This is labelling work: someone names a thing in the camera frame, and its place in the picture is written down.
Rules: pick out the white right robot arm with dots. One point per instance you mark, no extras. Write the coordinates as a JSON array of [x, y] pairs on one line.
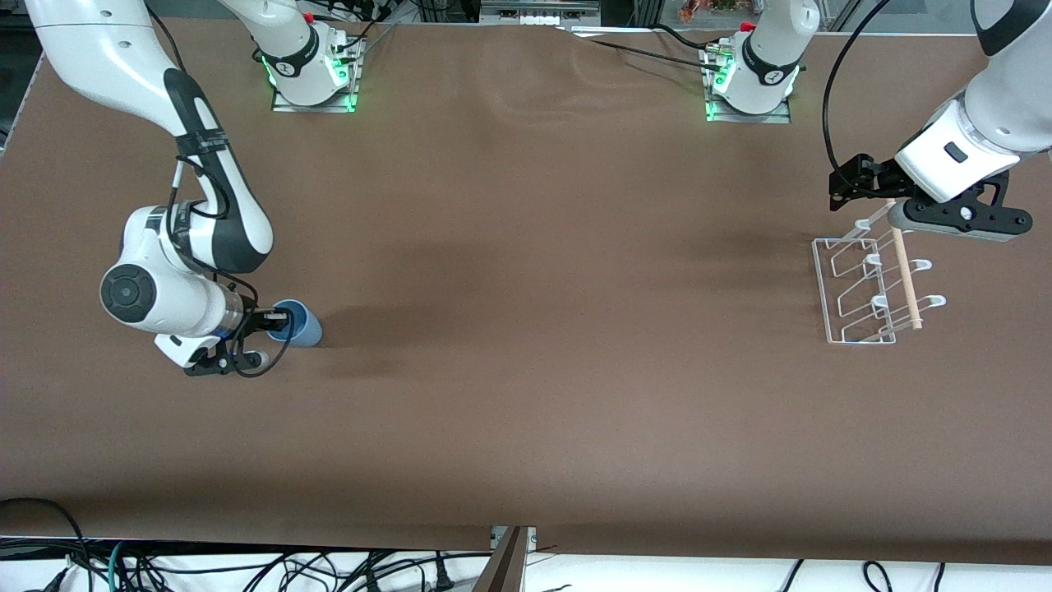
[[99, 49]]

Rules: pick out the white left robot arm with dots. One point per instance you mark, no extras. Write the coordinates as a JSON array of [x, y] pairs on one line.
[[1003, 107]]

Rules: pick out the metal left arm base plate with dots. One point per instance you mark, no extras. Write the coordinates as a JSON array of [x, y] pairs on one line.
[[772, 119]]

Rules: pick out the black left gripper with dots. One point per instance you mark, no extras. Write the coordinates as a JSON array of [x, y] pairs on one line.
[[876, 178]]

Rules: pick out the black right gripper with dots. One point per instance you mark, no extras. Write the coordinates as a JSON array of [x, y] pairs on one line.
[[254, 320]]

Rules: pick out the orange artificial flowers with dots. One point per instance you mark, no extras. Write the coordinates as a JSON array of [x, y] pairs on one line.
[[707, 10]]

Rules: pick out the blue plastic cup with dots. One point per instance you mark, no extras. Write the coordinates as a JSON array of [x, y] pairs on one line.
[[306, 329]]

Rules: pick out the metal table leg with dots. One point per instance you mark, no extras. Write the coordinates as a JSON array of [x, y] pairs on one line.
[[505, 567]]

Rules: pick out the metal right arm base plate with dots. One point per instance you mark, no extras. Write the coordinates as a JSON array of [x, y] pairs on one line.
[[283, 108]]

